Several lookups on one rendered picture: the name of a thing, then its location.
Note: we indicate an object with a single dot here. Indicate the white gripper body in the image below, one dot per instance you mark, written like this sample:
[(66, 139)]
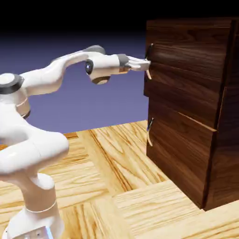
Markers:
[(139, 64)]

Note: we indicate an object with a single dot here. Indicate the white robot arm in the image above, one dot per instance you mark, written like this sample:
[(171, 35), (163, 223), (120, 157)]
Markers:
[(44, 76)]

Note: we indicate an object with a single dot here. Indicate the dark wood cabinet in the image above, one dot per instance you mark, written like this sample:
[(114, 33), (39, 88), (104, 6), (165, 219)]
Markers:
[(226, 112)]

